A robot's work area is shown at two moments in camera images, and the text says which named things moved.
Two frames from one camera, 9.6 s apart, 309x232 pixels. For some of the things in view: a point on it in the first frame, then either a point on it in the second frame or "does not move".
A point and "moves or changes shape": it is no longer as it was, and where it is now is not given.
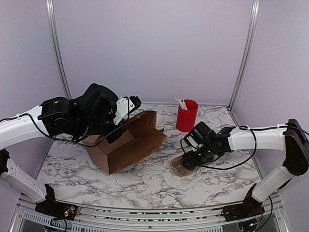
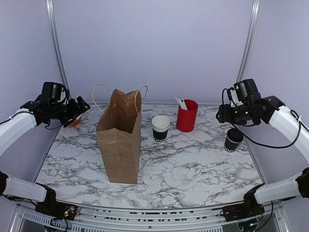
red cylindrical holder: [186, 119] does not move
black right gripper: [191, 161] -> [225, 115]
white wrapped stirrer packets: [182, 103] does not move
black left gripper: [114, 135] -> [75, 111]
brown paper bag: [142, 136] moves or changes shape
